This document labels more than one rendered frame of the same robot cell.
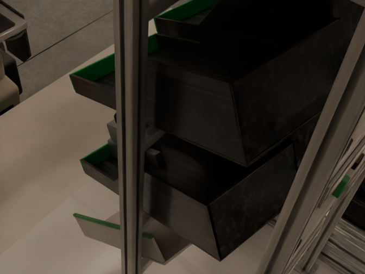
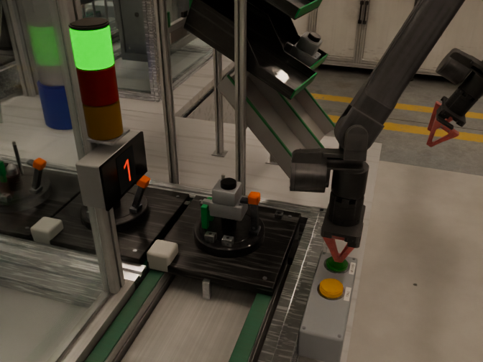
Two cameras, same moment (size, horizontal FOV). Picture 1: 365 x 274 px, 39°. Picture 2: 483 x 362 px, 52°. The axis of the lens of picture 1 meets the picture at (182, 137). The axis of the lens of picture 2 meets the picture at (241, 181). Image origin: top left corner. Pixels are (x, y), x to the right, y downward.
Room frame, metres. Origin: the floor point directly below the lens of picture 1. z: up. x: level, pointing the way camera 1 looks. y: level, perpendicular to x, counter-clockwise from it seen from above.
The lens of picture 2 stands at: (1.54, -0.40, 1.56)
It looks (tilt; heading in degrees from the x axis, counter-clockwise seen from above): 31 degrees down; 164
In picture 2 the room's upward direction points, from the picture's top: straight up
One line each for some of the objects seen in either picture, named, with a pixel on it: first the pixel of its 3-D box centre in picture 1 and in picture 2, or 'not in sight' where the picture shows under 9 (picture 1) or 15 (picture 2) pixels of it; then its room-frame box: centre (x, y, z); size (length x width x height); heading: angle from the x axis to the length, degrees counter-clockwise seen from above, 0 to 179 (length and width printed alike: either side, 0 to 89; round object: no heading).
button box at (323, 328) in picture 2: not in sight; (329, 302); (0.96, -0.07, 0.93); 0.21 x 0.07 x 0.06; 147
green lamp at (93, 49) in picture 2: not in sight; (92, 46); (0.87, -0.41, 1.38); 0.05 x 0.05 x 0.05
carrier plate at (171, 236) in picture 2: not in sight; (229, 238); (0.77, -0.21, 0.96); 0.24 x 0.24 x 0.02; 57
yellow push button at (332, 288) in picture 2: not in sight; (330, 289); (0.96, -0.07, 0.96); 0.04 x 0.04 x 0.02
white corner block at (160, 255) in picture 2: not in sight; (162, 256); (0.80, -0.34, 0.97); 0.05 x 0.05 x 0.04; 57
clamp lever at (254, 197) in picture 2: not in sight; (250, 210); (0.80, -0.17, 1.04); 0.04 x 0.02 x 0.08; 57
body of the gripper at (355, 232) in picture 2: not in sight; (345, 208); (0.90, -0.03, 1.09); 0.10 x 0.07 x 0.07; 146
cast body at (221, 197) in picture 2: not in sight; (223, 196); (0.77, -0.22, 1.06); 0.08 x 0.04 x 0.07; 57
